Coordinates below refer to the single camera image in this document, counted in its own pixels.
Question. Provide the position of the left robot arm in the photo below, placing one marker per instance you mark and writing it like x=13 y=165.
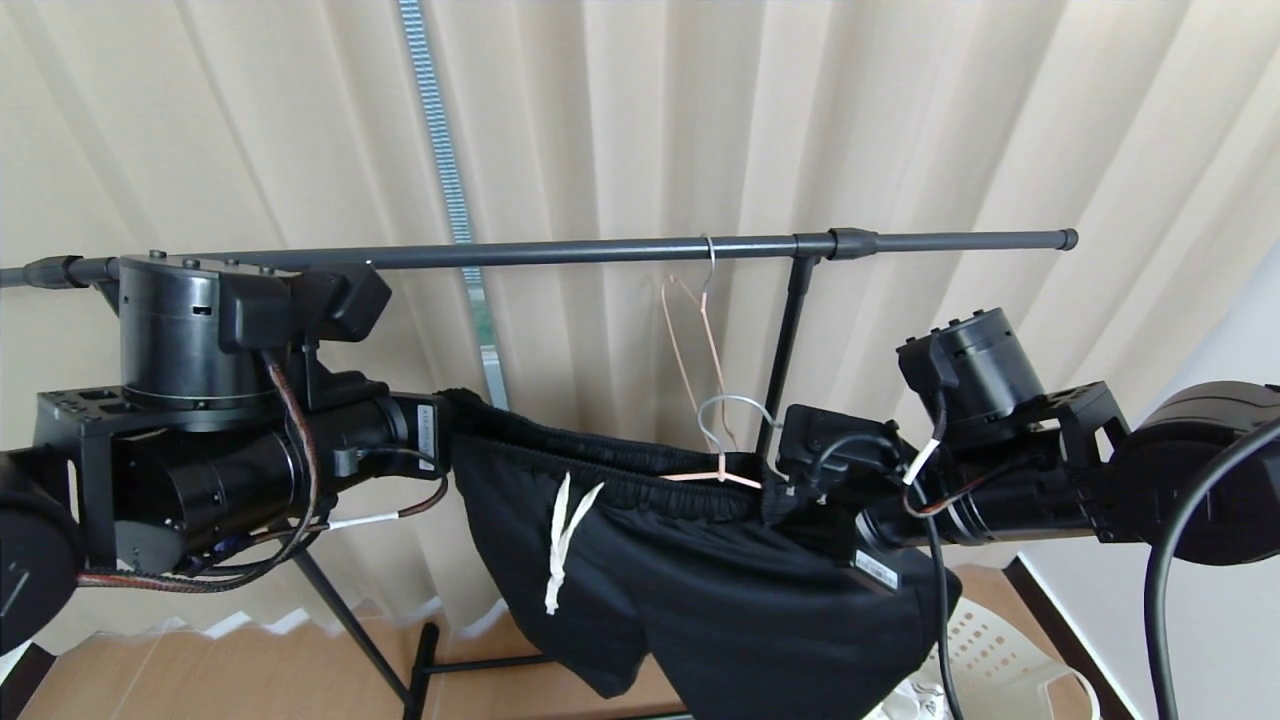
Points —
x=180 y=330

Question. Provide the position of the black shorts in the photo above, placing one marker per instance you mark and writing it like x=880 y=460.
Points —
x=720 y=580

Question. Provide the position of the white garment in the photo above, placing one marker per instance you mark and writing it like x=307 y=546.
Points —
x=910 y=700

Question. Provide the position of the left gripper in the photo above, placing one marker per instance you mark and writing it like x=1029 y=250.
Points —
x=390 y=440

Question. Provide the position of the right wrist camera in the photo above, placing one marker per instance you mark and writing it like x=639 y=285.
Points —
x=830 y=440

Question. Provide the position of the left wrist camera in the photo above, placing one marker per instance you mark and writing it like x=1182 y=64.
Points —
x=345 y=295

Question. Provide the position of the pink clothes hanger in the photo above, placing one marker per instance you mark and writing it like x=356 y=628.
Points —
x=708 y=255
x=720 y=470

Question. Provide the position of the white laundry basket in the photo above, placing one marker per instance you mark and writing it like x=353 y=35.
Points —
x=1010 y=660

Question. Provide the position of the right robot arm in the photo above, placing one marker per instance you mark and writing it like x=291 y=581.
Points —
x=1000 y=360

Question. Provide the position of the black clothes rack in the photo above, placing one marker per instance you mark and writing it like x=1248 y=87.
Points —
x=600 y=248

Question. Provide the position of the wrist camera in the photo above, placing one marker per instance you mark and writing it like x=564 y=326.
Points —
x=345 y=295
x=830 y=440

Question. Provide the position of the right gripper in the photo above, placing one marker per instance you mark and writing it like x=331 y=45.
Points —
x=900 y=530

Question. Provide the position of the beige curtain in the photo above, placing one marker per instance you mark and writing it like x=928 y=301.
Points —
x=900 y=100

